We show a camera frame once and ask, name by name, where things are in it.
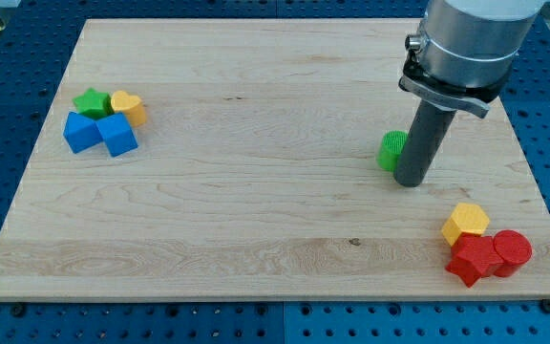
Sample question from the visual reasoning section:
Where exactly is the yellow hexagon block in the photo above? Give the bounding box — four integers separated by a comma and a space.
441, 203, 490, 247

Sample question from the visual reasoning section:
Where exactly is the red cylinder block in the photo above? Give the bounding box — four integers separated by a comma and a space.
494, 229, 533, 277

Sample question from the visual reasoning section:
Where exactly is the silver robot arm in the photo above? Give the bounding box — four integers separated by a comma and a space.
399, 0, 543, 118

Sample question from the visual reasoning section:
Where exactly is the green cylinder block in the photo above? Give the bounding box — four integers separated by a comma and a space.
376, 131, 408, 172

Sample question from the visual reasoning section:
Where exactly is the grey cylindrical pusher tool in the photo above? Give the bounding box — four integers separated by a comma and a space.
393, 100, 456, 187

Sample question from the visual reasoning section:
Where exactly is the yellow heart block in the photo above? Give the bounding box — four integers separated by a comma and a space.
111, 90, 147, 127

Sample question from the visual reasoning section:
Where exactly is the red star block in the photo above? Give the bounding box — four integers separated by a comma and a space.
445, 235, 504, 288

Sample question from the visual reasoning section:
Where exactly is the wooden board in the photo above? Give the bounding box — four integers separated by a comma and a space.
0, 19, 550, 302

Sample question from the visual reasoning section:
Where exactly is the green star block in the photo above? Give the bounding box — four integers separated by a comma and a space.
73, 88, 113, 120

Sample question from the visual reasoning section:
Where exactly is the blue cube block right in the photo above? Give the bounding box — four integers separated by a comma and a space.
96, 113, 138, 157

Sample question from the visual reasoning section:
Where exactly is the blue cube block left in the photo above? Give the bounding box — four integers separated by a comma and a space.
63, 112, 103, 154

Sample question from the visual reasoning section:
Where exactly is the blue cube block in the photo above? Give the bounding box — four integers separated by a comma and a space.
96, 113, 138, 157
63, 112, 103, 154

